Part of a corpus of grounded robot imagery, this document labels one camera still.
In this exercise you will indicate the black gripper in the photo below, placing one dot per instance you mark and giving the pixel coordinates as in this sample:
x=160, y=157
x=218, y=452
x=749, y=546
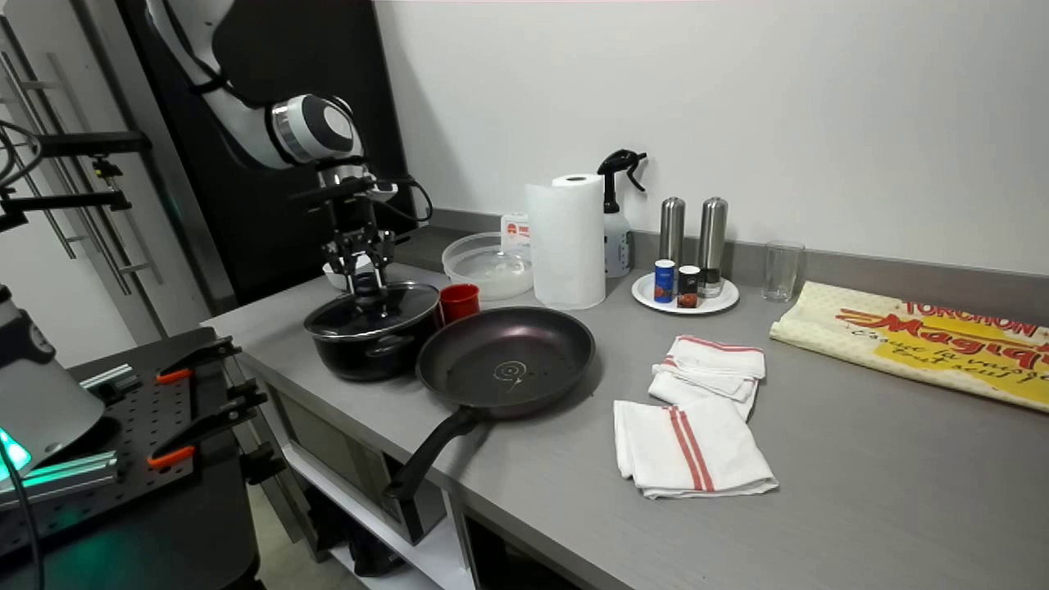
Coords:
x=359, y=225

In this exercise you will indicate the glass lid with black knob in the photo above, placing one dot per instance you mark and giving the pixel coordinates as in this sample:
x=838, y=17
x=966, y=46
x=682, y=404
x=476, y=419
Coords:
x=412, y=300

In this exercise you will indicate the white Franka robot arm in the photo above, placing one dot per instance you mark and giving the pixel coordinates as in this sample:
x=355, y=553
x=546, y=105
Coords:
x=311, y=124

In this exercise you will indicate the red mug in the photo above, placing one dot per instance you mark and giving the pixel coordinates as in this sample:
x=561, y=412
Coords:
x=460, y=303

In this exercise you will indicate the black frying pan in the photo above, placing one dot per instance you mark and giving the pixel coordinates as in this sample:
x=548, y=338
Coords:
x=509, y=360

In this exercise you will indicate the black clamp with orange tip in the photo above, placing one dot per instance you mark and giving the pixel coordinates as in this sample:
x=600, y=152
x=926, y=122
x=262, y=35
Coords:
x=202, y=431
x=191, y=364

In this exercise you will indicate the white paper towel roll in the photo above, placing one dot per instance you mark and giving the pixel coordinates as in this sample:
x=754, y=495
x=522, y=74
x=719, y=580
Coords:
x=564, y=241

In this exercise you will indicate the spray bottle with black trigger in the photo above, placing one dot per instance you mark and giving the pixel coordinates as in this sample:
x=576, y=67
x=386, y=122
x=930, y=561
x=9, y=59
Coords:
x=620, y=235

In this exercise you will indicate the blue small jar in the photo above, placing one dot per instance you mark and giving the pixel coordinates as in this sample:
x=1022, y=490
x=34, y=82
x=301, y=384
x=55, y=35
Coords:
x=662, y=280

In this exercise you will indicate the steel grinder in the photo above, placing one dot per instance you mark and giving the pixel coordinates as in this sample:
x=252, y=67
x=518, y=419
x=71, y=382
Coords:
x=674, y=231
x=713, y=235

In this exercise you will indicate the dark small jar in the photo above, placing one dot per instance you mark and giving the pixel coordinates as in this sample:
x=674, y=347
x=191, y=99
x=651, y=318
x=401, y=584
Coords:
x=689, y=285

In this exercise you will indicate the black perforated robot table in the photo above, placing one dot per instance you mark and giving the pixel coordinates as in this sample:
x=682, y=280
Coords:
x=120, y=525

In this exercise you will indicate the small white plate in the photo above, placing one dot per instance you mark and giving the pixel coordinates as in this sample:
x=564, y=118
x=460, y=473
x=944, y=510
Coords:
x=714, y=300

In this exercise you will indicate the white cloth with red stripes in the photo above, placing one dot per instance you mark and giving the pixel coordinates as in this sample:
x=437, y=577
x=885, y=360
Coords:
x=691, y=448
x=709, y=370

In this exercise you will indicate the clear drinking glass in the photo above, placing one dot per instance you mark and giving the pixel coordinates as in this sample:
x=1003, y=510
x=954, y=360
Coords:
x=785, y=276

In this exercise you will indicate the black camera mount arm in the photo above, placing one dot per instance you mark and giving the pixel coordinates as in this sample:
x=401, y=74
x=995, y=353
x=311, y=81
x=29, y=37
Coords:
x=67, y=169

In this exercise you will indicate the aluminium rail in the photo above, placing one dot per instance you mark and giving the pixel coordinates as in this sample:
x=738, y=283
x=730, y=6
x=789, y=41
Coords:
x=67, y=477

